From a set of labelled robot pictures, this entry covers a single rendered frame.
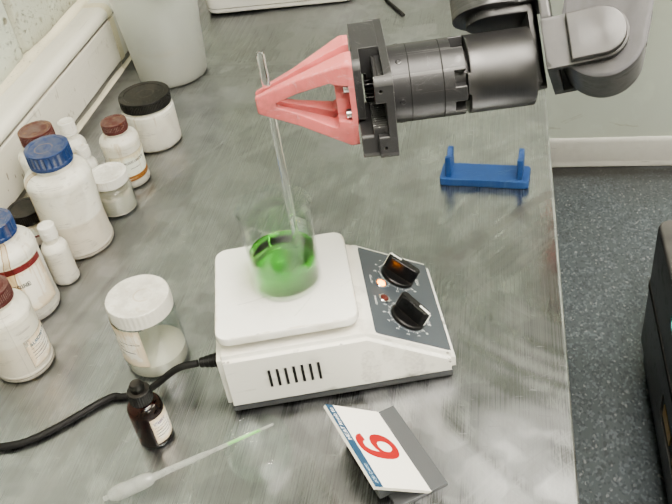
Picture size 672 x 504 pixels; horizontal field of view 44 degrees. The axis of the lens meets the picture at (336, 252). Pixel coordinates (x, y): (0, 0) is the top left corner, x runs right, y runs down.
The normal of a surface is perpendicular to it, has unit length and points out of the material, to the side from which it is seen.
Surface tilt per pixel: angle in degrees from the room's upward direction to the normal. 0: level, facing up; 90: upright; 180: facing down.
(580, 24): 49
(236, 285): 0
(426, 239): 0
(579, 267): 0
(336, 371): 90
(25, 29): 90
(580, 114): 90
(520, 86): 87
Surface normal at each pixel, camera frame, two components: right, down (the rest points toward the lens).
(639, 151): -0.15, 0.63
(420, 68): -0.05, -0.06
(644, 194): -0.12, -0.77
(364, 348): 0.11, 0.62
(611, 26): -0.32, -0.04
